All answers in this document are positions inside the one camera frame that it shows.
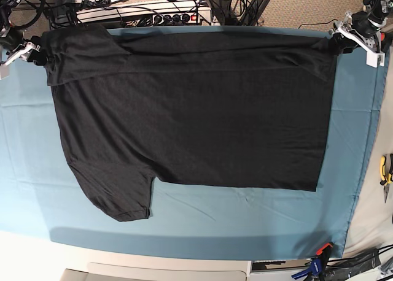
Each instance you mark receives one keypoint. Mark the right gripper silver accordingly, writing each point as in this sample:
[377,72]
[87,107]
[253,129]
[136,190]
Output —
[26,50]

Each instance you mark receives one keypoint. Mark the black bag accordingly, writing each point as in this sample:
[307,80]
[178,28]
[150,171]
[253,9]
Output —
[344,270]

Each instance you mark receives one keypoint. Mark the white power strip black sockets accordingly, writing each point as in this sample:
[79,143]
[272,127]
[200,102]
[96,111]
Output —
[170,19]

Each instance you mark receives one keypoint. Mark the blue orange clamp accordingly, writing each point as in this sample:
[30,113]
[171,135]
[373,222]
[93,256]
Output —
[317,266]

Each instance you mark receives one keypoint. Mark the left gripper silver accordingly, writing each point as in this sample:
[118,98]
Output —
[357,31]

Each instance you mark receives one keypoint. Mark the yellow handled pliers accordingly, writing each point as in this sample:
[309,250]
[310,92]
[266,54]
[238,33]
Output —
[385,177]

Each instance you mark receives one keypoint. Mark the black T-shirt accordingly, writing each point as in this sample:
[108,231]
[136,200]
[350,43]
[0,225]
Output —
[222,109]

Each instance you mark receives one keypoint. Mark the teal table cloth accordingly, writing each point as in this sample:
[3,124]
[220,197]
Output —
[41,198]

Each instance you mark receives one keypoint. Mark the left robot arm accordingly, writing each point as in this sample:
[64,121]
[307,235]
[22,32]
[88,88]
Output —
[378,11]

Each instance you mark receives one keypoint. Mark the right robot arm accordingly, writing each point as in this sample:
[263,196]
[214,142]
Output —
[12,30]

